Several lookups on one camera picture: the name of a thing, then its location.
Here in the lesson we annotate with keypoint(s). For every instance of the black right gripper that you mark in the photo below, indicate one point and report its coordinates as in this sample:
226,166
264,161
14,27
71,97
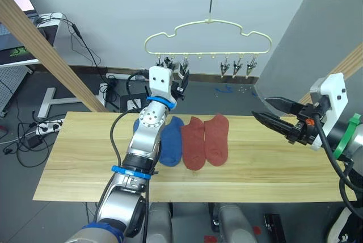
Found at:
307,125

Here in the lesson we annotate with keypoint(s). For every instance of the green zip tie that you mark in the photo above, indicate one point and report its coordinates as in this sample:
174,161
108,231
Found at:
346,136

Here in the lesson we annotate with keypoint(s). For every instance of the black power adapter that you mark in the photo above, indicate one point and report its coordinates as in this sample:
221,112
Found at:
34,142

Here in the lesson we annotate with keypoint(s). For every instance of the white power strip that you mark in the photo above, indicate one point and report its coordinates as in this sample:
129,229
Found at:
49,126

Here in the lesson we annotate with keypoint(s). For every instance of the black mat green logo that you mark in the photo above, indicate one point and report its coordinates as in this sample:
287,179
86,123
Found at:
17,52

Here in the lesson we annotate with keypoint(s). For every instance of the slanted wooden frame beam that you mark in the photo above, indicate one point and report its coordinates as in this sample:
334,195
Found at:
348,62
42,47

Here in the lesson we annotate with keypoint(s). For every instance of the white pegboard panel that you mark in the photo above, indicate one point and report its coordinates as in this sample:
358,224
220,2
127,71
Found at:
7,89

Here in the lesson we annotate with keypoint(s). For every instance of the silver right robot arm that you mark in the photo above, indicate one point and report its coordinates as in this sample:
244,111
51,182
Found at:
351,140

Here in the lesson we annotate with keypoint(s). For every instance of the red ankle sock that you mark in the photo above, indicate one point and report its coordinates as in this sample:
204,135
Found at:
217,140
194,143

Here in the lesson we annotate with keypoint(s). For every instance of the white desk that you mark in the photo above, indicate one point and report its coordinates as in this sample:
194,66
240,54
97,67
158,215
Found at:
54,98

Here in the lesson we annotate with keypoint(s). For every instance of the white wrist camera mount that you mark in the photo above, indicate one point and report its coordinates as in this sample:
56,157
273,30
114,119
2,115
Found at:
333,95
160,79

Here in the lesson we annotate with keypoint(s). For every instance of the blue floor tape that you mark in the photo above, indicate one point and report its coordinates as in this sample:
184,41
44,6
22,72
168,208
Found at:
224,89

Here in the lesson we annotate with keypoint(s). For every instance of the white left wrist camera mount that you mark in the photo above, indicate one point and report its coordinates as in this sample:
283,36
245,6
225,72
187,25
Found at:
160,79

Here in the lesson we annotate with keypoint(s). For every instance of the cream clip hanger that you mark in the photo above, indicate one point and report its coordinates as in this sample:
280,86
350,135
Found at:
210,21

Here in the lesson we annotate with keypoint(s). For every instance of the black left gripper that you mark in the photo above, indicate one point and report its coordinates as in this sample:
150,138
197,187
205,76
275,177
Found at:
178,93

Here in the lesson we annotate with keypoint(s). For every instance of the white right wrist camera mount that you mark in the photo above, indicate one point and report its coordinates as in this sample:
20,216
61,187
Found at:
333,95

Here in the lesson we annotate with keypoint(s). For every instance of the metal clip with cream tips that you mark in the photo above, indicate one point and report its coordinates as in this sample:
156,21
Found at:
237,68
224,68
184,66
169,62
158,62
251,67

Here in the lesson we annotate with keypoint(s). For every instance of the blue ankle sock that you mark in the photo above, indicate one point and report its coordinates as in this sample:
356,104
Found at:
171,140
136,126

